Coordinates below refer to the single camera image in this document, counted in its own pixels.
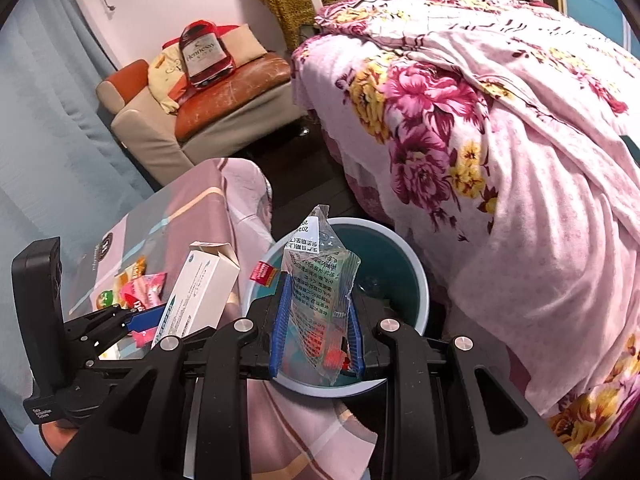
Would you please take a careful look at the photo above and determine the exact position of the cream yellow pillow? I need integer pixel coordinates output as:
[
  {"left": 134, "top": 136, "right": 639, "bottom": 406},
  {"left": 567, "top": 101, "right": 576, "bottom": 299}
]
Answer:
[{"left": 148, "top": 42, "right": 194, "bottom": 115}]

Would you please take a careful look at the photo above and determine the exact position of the pink snack wrapper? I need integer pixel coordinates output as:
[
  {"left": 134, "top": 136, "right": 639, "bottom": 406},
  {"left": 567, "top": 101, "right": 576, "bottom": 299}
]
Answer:
[{"left": 124, "top": 272, "right": 167, "bottom": 348}]

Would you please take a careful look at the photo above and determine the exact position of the blue window curtain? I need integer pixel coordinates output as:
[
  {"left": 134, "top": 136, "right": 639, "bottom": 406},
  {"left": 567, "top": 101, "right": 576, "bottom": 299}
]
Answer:
[{"left": 1, "top": 0, "right": 153, "bottom": 431}]

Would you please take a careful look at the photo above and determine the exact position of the beige armchair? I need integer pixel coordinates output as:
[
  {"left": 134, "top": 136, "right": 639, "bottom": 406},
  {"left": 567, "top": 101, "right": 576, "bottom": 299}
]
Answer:
[{"left": 96, "top": 60, "right": 305, "bottom": 185}]

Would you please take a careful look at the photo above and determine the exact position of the white blue medicine box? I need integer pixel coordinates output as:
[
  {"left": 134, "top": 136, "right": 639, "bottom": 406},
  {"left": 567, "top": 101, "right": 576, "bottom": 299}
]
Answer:
[{"left": 152, "top": 242, "right": 240, "bottom": 346}]

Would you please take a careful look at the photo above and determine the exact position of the orange leather seat cushion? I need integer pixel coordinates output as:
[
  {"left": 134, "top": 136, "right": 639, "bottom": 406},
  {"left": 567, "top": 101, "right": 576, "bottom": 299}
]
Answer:
[{"left": 175, "top": 53, "right": 291, "bottom": 143}]

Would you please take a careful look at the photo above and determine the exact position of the clear printed plastic wrapper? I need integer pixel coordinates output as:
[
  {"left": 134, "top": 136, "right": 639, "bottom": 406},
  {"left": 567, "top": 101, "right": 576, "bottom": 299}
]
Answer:
[{"left": 282, "top": 205, "right": 361, "bottom": 386}]

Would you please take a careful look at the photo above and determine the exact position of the red Hennessy bottle pillow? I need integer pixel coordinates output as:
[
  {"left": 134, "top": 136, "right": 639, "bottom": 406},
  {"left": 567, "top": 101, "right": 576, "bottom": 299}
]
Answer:
[{"left": 179, "top": 20, "right": 234, "bottom": 88}]

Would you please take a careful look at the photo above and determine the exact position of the orange fruit snack bag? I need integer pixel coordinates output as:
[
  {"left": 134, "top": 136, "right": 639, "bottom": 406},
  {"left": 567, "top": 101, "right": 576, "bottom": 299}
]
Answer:
[{"left": 94, "top": 256, "right": 146, "bottom": 310}]

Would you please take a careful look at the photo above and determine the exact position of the pink floral bed quilt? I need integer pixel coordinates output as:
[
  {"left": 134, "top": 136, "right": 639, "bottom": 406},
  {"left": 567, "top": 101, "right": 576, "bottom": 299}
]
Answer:
[{"left": 292, "top": 0, "right": 639, "bottom": 477}]

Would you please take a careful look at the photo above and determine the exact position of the pink grey plaid tablecloth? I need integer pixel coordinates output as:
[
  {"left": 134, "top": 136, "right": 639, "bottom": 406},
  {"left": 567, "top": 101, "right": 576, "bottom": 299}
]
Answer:
[{"left": 63, "top": 158, "right": 378, "bottom": 479}]

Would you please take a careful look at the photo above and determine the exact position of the operator left hand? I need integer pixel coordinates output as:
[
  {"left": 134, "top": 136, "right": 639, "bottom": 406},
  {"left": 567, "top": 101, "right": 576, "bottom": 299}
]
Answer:
[{"left": 39, "top": 419, "right": 79, "bottom": 456}]

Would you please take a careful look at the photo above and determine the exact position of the teal white trash bin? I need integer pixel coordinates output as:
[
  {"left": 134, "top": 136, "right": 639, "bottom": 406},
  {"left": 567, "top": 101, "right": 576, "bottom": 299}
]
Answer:
[{"left": 273, "top": 217, "right": 430, "bottom": 399}]

